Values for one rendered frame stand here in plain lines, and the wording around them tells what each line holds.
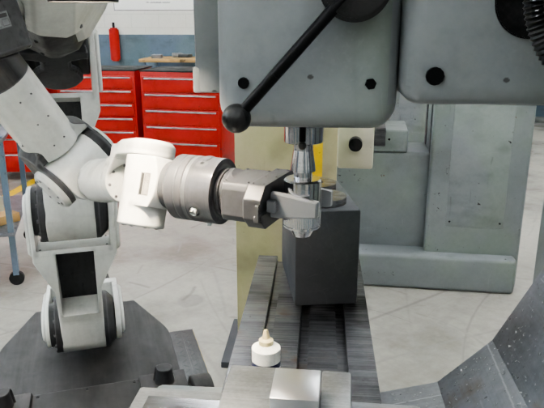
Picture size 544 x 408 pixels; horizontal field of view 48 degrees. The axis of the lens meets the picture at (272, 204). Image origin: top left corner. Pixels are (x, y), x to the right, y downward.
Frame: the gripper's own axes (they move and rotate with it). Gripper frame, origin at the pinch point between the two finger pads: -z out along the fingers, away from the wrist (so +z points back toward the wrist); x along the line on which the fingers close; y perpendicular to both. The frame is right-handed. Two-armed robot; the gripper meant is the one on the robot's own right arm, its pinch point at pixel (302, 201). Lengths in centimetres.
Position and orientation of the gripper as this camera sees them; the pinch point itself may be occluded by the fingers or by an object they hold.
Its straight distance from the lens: 77.5
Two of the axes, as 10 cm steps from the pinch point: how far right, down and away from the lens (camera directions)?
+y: -0.1, 9.6, 2.9
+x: 3.9, -2.7, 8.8
